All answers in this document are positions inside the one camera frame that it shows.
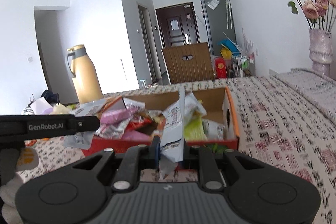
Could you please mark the calligraphy print tablecloth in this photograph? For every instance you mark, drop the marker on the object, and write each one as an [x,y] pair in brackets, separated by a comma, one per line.
[285,126]

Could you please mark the red pumpkin cardboard box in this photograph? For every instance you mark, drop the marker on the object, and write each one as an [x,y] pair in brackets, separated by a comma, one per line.
[220,124]

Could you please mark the green white snack bag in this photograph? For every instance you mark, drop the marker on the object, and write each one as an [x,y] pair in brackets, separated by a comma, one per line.
[194,112]

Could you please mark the red gift box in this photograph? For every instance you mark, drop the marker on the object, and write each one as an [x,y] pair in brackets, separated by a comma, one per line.
[220,67]

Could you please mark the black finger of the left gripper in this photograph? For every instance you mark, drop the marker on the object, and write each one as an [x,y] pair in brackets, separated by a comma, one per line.
[28,127]

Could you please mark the wire storage rack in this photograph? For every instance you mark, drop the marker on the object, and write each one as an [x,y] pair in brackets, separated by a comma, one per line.
[244,65]

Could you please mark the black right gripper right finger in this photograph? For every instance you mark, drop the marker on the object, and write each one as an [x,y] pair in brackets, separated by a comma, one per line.
[201,159]

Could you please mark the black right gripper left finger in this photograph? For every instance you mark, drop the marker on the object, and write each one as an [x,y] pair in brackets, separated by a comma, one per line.
[136,159]

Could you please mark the dark brown entrance door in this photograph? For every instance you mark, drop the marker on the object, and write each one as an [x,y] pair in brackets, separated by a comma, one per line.
[178,25]

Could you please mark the wooden chair back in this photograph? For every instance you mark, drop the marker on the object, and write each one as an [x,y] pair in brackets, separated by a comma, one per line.
[188,63]

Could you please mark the pink textured vase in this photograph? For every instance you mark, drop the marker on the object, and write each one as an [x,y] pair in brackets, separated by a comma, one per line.
[321,51]

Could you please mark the grey white snack packet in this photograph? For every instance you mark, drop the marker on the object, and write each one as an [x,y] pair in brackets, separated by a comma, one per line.
[172,140]

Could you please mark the grey refrigerator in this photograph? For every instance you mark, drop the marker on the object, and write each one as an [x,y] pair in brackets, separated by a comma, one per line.
[219,23]

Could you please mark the pink snack bag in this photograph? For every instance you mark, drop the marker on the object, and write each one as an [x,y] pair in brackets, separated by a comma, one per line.
[115,116]

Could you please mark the beige thermos jug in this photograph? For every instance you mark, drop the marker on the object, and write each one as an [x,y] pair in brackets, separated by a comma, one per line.
[83,73]

